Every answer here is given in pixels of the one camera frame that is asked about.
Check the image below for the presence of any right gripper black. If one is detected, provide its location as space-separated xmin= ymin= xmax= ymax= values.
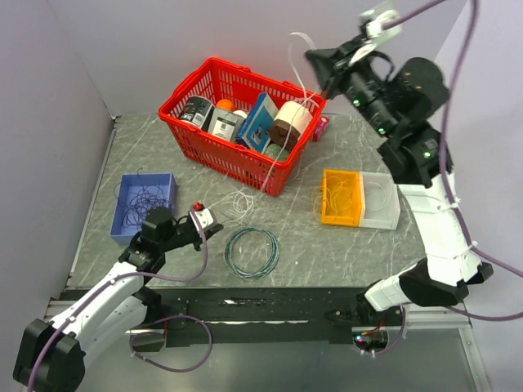
xmin=305 ymin=33 xmax=400 ymax=140

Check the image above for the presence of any purple wire bundle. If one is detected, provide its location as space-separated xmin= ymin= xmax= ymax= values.
xmin=113 ymin=167 xmax=172 ymax=228

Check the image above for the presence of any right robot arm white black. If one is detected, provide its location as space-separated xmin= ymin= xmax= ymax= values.
xmin=305 ymin=41 xmax=494 ymax=326

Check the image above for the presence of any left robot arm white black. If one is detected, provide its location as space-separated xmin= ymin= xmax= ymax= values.
xmin=13 ymin=203 xmax=223 ymax=391

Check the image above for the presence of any pink small box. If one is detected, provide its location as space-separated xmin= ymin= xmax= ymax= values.
xmin=312 ymin=116 xmax=330 ymax=142

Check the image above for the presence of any white paper towel roll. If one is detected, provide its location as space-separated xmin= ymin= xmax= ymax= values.
xmin=275 ymin=101 xmax=313 ymax=134

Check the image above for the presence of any blue plastic bin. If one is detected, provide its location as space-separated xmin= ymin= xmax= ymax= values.
xmin=110 ymin=170 xmax=177 ymax=245

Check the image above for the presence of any brown roll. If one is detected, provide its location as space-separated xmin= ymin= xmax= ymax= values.
xmin=268 ymin=119 xmax=302 ymax=152

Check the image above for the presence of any green scouring sponge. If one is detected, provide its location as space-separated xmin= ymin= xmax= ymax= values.
xmin=264 ymin=143 xmax=289 ymax=162

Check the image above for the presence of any blue Harrys box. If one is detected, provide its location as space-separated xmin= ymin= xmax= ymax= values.
xmin=235 ymin=92 xmax=279 ymax=154

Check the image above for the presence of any orange fruit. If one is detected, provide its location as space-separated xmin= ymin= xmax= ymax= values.
xmin=216 ymin=99 xmax=235 ymax=112

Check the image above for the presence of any red plastic shopping basket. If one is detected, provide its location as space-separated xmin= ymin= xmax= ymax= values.
xmin=158 ymin=57 xmax=325 ymax=196

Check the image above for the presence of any grey labelled pouch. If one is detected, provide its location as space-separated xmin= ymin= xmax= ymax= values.
xmin=208 ymin=109 xmax=247 ymax=141

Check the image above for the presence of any black cylindrical can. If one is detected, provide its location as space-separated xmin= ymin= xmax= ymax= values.
xmin=177 ymin=96 xmax=215 ymax=131

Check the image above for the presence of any red white soup can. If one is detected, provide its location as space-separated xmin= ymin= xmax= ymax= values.
xmin=403 ymin=153 xmax=426 ymax=186

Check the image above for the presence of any yellow plastic bin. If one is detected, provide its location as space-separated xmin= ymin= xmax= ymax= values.
xmin=320 ymin=169 xmax=364 ymax=227

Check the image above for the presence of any white plastic bin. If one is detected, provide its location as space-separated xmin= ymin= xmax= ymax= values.
xmin=359 ymin=171 xmax=400 ymax=230

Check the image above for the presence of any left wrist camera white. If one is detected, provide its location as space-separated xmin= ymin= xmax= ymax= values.
xmin=189 ymin=202 xmax=217 ymax=230

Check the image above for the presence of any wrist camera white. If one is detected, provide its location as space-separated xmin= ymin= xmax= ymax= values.
xmin=359 ymin=1 xmax=402 ymax=51
xmin=189 ymin=202 xmax=217 ymax=230

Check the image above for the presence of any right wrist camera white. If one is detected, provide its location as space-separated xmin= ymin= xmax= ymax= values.
xmin=359 ymin=1 xmax=402 ymax=51

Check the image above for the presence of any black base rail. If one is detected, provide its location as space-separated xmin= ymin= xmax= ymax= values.
xmin=59 ymin=287 xmax=409 ymax=348

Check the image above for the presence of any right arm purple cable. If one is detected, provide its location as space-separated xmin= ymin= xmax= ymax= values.
xmin=359 ymin=0 xmax=523 ymax=357

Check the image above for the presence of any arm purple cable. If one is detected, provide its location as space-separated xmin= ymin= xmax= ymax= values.
xmin=24 ymin=212 xmax=214 ymax=392
xmin=359 ymin=0 xmax=523 ymax=357

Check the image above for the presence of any green blue wire coil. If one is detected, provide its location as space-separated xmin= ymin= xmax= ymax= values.
xmin=224 ymin=226 xmax=281 ymax=281

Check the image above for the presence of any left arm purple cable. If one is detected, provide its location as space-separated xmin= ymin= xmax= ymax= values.
xmin=24 ymin=212 xmax=214 ymax=392

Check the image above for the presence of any aluminium frame rail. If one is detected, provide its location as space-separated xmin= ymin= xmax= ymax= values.
xmin=405 ymin=305 xmax=472 ymax=329

